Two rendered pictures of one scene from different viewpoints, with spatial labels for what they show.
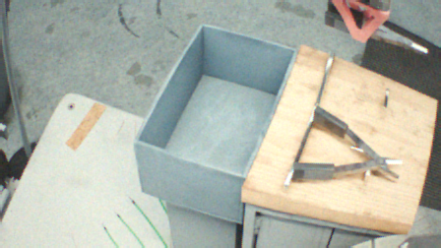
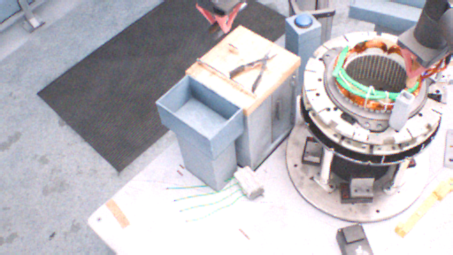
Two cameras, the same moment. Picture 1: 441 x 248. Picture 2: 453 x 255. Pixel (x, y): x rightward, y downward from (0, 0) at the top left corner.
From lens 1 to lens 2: 0.68 m
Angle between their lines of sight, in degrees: 37
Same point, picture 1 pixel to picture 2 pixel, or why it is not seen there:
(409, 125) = (247, 43)
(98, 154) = (138, 210)
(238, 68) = (173, 105)
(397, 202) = (284, 61)
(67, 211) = (168, 241)
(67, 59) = not seen: outside the picture
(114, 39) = not seen: outside the picture
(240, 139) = (203, 119)
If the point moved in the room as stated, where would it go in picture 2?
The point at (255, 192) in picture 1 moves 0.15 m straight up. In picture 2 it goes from (250, 107) to (248, 59)
